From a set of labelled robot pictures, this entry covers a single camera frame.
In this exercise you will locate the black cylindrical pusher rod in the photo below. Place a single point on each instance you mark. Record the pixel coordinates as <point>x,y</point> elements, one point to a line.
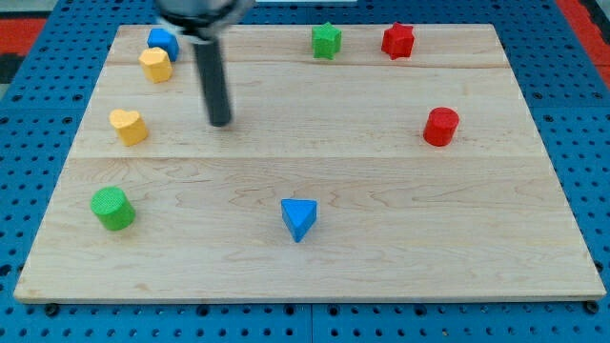
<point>210,65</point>

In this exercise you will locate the blue cube block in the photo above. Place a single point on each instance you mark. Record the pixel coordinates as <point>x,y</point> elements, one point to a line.
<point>160,38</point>

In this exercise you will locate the yellow hexagon block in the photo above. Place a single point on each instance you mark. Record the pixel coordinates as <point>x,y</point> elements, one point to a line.
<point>156,65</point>

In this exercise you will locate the yellow heart block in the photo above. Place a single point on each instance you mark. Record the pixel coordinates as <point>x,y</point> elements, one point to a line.
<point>129,126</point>

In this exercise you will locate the green star block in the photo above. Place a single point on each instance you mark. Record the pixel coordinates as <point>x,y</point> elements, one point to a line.
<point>326,41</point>

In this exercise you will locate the green cylinder block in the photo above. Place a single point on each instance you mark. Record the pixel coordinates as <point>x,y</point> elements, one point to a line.
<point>112,208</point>

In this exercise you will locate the blue triangle block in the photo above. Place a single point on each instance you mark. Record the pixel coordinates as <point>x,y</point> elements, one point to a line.
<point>299,215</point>

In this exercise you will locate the wooden board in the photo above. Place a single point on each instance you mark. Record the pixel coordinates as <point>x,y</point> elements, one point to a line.
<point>483,219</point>

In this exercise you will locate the red star block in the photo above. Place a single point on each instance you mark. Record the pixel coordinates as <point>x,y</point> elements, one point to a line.
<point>398,41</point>

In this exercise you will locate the red cylinder block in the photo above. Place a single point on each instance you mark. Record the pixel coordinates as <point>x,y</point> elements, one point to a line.
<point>440,126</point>

